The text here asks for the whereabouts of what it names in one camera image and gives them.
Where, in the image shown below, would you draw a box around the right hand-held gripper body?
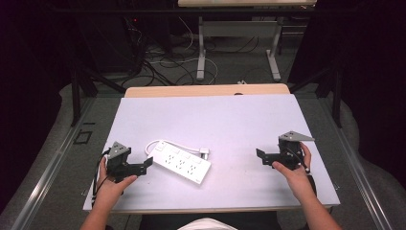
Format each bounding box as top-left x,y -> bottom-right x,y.
278,130 -> 316,171

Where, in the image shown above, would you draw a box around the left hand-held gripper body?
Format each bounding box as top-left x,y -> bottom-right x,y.
105,141 -> 132,184

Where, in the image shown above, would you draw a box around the white power strip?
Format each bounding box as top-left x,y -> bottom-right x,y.
147,140 -> 213,186

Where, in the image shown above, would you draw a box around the white power strip cable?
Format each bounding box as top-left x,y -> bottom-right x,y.
145,139 -> 203,156

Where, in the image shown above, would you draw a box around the person's right hand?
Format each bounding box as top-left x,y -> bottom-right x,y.
271,142 -> 316,202

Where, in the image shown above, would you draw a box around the person's left hand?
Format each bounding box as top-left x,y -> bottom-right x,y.
95,157 -> 138,209

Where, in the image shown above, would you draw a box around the square floor hatch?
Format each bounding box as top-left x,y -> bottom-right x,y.
73,129 -> 94,146

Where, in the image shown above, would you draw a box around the white table board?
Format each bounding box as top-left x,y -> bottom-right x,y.
82,93 -> 341,213

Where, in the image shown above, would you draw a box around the person's dark trousers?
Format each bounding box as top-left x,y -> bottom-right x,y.
138,210 -> 282,230

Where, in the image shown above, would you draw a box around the black metal stand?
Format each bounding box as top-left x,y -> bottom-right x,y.
287,61 -> 343,129
69,61 -> 127,127

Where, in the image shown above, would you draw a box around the wooden table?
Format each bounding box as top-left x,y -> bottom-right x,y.
124,82 -> 291,99

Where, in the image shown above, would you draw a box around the person's white shirt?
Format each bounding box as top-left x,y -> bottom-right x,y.
176,217 -> 239,230

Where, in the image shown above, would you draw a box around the dark computer tower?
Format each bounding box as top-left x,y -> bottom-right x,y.
76,13 -> 143,75

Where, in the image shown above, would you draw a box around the white-legged desk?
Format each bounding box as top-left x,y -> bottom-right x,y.
177,0 -> 318,82

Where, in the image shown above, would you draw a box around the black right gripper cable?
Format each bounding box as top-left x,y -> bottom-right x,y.
286,146 -> 311,174

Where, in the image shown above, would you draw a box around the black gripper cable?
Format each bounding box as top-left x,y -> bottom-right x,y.
286,146 -> 311,174
91,148 -> 112,206

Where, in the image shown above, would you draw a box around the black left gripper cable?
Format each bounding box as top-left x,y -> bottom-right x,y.
91,148 -> 112,206

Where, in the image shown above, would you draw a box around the black wrist strap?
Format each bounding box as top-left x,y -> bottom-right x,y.
305,172 -> 318,196

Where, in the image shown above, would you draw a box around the aluminium floor rail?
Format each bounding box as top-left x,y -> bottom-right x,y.
10,97 -> 98,230
318,95 -> 395,230

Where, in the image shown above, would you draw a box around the bundle of floor cables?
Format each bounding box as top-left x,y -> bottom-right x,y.
123,15 -> 259,88

